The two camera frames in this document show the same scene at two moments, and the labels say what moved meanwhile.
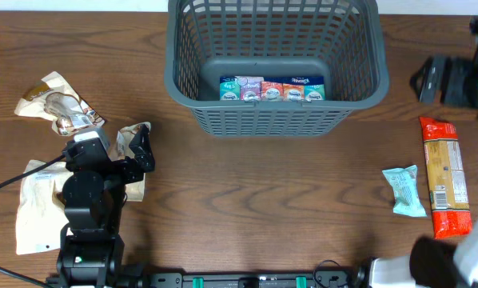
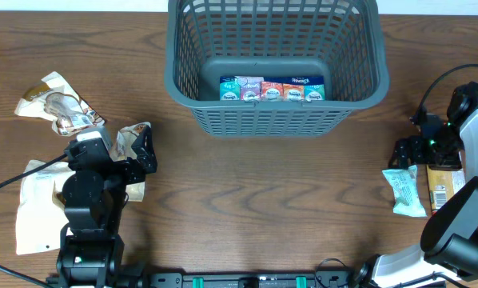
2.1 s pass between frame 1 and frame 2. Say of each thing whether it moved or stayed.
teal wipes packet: stayed
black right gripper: moved
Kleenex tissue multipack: stayed
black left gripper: stayed
